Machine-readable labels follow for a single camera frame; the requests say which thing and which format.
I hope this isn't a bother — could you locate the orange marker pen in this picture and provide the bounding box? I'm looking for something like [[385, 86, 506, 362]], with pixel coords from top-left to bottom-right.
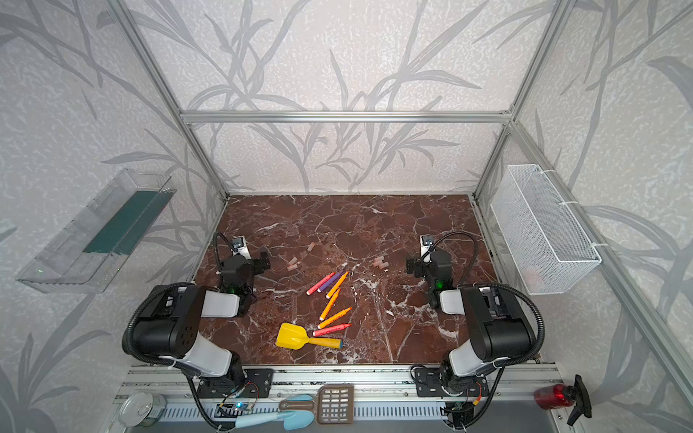
[[319, 308, 352, 329], [326, 271, 348, 299], [319, 290, 341, 321]]

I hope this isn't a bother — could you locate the purple marker pen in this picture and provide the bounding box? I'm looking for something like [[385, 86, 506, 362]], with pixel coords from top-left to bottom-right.
[[318, 269, 346, 293]]

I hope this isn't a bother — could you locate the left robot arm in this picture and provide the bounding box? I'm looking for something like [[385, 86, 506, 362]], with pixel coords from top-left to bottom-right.
[[122, 252, 271, 388]]

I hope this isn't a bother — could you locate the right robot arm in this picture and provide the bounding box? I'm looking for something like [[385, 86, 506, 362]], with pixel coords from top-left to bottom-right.
[[406, 250, 546, 382]]

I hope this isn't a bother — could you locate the pink marker pen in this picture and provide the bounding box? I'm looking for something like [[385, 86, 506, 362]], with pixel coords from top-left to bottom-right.
[[306, 272, 336, 296]]

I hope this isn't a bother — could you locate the red marker pen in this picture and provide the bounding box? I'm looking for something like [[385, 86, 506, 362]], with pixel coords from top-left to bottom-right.
[[313, 324, 351, 337]]

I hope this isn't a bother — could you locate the yellow toy shovel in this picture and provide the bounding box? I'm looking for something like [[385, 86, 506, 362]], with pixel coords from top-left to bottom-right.
[[275, 323, 342, 350]]

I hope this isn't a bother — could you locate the small circuit board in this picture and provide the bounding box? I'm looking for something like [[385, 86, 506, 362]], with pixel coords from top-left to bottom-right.
[[215, 402, 254, 419]]

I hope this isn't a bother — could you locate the light blue spatula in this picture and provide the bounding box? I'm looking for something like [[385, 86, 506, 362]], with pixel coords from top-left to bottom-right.
[[235, 394, 316, 431]]

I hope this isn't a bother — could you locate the red spray bottle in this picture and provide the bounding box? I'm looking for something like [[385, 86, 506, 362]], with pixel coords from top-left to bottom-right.
[[533, 375, 593, 427]]

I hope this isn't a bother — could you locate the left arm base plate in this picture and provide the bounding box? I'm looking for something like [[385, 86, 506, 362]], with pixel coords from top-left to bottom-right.
[[196, 368, 274, 399]]

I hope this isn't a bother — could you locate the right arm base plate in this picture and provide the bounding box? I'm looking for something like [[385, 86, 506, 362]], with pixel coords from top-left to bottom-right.
[[410, 364, 490, 400]]

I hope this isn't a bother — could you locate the white wire basket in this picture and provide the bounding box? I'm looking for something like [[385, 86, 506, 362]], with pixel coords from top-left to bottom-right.
[[491, 164, 602, 295]]

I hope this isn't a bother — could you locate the aluminium front rail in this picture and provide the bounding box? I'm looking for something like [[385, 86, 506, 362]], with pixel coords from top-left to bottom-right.
[[101, 363, 563, 432]]

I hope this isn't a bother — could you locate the clear plastic wall tray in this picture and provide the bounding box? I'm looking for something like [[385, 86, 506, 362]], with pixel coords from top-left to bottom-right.
[[17, 169, 177, 294]]

